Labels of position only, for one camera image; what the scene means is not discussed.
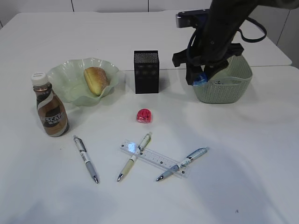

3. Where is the green woven plastic basket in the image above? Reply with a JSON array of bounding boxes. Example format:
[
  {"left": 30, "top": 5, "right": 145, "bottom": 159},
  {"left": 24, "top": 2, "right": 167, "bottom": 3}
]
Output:
[{"left": 193, "top": 56, "right": 252, "bottom": 104}]

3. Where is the blue grip ballpoint pen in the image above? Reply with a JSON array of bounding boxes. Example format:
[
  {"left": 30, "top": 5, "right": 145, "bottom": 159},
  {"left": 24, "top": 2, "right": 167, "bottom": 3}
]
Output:
[{"left": 156, "top": 147, "right": 210, "bottom": 182}]

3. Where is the black mesh pen holder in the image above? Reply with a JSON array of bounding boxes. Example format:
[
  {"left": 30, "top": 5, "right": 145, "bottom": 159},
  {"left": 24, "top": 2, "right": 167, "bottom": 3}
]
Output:
[{"left": 134, "top": 50, "right": 159, "bottom": 94}]

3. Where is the clear plastic ruler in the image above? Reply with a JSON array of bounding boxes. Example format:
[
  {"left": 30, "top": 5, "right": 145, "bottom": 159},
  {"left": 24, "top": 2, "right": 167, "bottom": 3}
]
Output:
[{"left": 120, "top": 140, "right": 190, "bottom": 178}]

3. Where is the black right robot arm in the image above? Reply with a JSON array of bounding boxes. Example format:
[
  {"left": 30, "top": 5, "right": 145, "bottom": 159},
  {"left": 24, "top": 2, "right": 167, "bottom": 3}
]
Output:
[{"left": 172, "top": 0, "right": 299, "bottom": 86}]

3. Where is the brown Nescafe coffee bottle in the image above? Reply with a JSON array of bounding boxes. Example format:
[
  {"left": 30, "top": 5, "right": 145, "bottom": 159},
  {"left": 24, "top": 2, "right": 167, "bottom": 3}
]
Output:
[{"left": 31, "top": 72, "right": 69, "bottom": 137}]

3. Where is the cream grip ballpoint pen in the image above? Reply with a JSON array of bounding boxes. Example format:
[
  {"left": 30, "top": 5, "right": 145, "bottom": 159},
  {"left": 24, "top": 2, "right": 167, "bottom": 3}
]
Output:
[{"left": 117, "top": 132, "right": 152, "bottom": 182}]

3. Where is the green wavy glass plate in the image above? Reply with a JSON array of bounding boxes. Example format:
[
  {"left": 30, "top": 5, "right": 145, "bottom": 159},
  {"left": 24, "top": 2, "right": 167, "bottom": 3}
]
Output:
[{"left": 47, "top": 57, "right": 119, "bottom": 106}]

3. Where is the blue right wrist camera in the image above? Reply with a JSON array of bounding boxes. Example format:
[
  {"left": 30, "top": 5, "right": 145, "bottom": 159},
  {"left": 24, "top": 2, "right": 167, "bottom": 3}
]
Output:
[{"left": 176, "top": 9, "right": 209, "bottom": 28}]

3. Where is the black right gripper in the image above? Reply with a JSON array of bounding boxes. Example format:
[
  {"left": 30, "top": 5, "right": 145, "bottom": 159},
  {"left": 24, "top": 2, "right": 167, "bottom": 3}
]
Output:
[{"left": 172, "top": 14, "right": 244, "bottom": 85}]

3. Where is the grey grip ballpoint pen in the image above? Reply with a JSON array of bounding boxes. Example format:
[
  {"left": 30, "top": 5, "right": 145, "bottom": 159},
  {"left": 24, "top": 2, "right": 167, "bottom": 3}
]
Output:
[{"left": 73, "top": 135, "right": 100, "bottom": 184}]

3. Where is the sugared bread roll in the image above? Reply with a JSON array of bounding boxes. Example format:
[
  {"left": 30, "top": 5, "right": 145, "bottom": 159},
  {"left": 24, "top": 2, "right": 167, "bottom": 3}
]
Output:
[{"left": 84, "top": 67, "right": 109, "bottom": 96}]

